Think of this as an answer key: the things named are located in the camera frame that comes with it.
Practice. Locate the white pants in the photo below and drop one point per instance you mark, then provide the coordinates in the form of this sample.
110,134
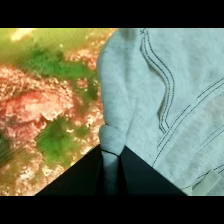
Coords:
180,100

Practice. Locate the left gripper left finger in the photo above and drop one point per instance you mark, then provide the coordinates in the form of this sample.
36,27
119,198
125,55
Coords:
76,176

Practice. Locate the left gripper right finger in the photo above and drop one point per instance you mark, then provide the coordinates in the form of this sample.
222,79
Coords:
146,176

